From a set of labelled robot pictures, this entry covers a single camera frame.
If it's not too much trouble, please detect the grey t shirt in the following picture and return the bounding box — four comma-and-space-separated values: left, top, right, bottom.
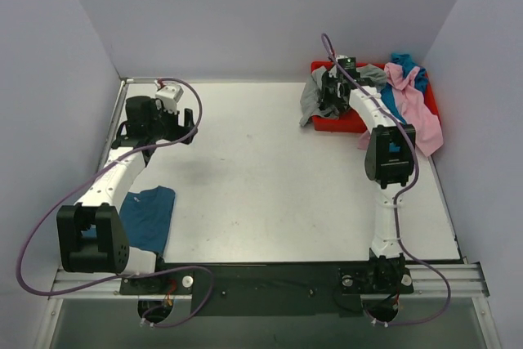
299, 64, 387, 127

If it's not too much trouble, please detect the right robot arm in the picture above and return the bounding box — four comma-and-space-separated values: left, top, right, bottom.
322, 56, 416, 291

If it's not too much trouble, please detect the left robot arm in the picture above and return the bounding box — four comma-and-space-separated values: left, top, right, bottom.
56, 86, 194, 293

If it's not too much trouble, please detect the red plastic bin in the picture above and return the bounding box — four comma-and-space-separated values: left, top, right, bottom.
313, 62, 442, 141

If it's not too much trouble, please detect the teal t shirt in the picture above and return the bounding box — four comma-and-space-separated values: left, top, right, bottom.
381, 52, 428, 123

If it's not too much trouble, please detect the pink t shirt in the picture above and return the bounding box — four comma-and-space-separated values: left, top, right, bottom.
350, 62, 444, 157

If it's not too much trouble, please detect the folded dark blue t shirt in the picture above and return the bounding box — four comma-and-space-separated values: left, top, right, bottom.
119, 186, 177, 256

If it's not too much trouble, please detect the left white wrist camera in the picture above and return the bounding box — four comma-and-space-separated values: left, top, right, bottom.
154, 80, 183, 114

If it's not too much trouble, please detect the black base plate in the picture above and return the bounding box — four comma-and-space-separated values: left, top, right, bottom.
119, 260, 413, 316

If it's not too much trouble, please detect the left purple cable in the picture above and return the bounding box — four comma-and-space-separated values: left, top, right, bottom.
15, 77, 215, 329

